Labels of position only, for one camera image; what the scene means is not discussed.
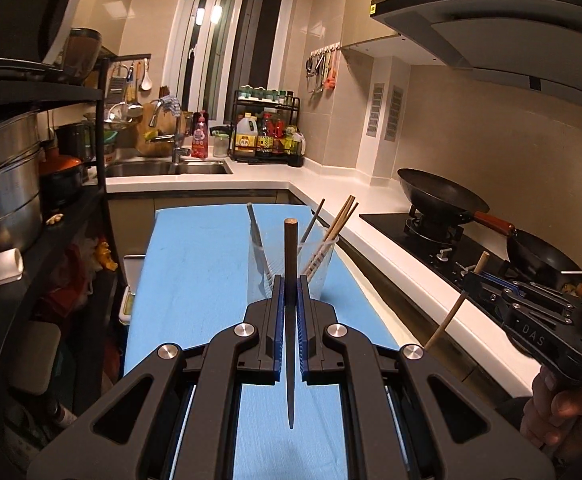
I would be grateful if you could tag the kitchen window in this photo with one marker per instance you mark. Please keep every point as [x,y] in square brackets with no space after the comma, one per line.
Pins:
[231,40]

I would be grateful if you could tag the ginger piece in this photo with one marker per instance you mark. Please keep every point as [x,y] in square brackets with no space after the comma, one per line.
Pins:
[54,219]

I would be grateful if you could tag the steel faucet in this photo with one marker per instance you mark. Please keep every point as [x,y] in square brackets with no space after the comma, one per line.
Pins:
[177,140]

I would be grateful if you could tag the large black wok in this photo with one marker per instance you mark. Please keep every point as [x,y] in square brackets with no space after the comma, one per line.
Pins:
[441,195]

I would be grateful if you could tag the black pot orange lid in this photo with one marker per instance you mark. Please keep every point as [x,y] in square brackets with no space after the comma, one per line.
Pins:
[61,175]

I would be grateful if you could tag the black storage shelf rack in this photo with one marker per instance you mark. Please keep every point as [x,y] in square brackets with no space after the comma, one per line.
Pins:
[102,125]

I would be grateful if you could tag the white hanging spoon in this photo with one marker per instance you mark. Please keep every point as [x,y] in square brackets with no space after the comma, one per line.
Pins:
[145,80]

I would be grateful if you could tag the grey metal fork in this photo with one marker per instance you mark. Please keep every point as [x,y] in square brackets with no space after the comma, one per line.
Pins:
[260,240]

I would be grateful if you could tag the light wooden chopstick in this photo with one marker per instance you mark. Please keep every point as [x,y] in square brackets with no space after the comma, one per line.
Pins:
[453,310]

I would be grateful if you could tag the brown glass jar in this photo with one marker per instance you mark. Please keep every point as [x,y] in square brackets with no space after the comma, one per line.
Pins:
[82,55]

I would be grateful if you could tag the red label sauce bottle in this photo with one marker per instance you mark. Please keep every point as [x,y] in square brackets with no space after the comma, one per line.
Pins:
[268,137]

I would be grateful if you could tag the yellow toy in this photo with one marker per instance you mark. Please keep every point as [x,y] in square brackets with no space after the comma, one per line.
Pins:
[104,252]

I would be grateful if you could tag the row of spice jars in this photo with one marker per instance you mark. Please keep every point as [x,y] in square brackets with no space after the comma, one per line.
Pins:
[266,93]

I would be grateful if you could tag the large steel stock pot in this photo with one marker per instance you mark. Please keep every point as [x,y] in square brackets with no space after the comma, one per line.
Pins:
[6,210]

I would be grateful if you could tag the hanging kitchen scissors and tools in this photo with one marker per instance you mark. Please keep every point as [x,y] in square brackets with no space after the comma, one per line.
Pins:
[322,67]

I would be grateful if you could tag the blue dish cloth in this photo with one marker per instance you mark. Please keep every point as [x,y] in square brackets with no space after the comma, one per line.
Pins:
[172,105]

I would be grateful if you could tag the metal grater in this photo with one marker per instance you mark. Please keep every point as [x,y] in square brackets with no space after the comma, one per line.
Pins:
[116,82]

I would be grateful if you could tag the beige box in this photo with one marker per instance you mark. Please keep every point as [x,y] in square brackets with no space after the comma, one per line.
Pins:
[36,355]

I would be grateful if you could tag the grey wall panel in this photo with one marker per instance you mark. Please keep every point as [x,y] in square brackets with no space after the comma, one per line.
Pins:
[375,110]
[394,114]

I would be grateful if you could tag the black cooking pot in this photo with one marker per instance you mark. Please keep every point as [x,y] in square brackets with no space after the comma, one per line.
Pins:
[73,140]

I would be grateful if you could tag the black condiment rack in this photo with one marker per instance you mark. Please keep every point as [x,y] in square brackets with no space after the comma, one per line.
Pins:
[266,158]

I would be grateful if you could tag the small steel stock pot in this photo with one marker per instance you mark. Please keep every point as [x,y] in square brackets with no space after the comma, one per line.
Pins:
[1,145]

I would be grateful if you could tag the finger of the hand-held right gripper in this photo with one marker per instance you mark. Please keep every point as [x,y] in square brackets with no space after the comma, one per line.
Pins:
[536,292]
[491,292]

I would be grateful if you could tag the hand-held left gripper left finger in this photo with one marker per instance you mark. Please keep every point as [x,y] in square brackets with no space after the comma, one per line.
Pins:
[278,330]

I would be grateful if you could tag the white trash bin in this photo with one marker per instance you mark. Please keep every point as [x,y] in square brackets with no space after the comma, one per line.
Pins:
[131,295]

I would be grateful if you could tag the blue table mat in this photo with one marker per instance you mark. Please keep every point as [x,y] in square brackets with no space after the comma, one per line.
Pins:
[196,270]

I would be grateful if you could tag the black white kitchen appliance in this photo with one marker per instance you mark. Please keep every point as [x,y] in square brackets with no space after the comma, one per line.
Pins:
[41,5]

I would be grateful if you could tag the grey range hood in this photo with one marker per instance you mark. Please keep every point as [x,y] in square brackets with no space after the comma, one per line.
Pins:
[496,30]

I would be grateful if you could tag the wooden cutting board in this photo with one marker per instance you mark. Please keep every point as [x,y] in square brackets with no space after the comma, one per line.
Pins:
[151,130]

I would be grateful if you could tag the black gas stove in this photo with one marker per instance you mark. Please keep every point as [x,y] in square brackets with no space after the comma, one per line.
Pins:
[411,240]

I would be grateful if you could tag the green bottle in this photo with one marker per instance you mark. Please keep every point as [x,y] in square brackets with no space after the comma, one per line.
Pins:
[296,144]

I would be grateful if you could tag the small black wok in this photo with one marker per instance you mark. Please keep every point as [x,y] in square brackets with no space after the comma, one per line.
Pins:
[541,260]

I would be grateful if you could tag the metal strainer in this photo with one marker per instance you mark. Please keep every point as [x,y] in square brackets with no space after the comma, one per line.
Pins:
[123,112]

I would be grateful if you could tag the white jar green lid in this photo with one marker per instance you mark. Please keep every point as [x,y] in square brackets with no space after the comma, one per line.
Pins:
[220,145]

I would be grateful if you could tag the yellow cooking oil bottle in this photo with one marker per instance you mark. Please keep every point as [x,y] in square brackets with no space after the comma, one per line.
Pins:
[246,140]

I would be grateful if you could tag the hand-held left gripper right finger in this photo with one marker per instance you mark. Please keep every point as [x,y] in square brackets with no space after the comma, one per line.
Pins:
[303,330]

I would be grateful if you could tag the person's right hand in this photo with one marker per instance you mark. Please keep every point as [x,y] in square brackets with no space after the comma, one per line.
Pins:
[556,410]

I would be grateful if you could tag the dark bottle white label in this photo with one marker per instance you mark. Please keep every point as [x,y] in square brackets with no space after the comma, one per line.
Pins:
[61,412]

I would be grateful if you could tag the clear plastic utensil cup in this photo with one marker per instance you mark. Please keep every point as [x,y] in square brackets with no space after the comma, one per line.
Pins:
[316,265]

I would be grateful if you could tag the red dish soap bottle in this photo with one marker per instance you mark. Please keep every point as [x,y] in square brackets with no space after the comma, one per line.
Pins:
[200,137]

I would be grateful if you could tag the steel kitchen sink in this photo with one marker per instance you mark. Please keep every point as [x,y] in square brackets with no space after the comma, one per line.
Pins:
[166,168]

